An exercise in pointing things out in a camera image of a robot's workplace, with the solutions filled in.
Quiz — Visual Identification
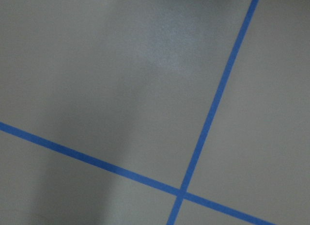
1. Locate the blue tape line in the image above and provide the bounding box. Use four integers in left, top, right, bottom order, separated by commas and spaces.
0, 122, 271, 225

